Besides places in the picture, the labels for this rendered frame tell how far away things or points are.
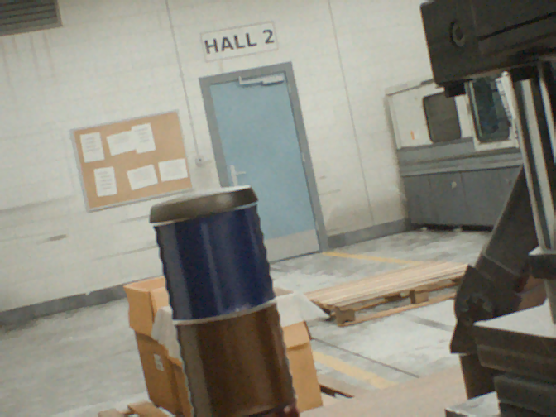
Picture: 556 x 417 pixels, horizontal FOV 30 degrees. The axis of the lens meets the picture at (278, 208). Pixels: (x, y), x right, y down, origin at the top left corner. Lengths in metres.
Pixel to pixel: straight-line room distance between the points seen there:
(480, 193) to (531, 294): 9.53
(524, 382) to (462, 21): 0.20
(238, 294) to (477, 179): 10.18
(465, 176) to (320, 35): 2.60
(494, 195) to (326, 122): 2.60
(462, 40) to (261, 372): 0.29
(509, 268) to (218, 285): 0.66
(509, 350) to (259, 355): 0.29
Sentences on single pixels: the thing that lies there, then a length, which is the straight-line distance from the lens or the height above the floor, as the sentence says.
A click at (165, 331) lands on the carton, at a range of 4.39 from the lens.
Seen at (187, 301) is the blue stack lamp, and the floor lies 1.16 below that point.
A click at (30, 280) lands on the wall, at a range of 11.38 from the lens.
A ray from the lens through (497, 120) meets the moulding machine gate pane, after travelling 9.93.
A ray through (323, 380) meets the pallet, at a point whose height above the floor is 0.14.
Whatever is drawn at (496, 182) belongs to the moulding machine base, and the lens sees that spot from 10.19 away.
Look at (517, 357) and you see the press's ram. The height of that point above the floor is 1.06.
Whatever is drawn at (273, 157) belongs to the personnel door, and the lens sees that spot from 11.79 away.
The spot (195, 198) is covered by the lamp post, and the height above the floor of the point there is 1.20.
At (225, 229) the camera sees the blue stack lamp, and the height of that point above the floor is 1.18.
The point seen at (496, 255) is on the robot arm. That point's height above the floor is 1.07.
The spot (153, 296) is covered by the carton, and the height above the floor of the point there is 0.69.
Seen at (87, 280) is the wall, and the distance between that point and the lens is 11.42.
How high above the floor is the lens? 1.21
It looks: 3 degrees down
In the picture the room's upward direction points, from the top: 12 degrees counter-clockwise
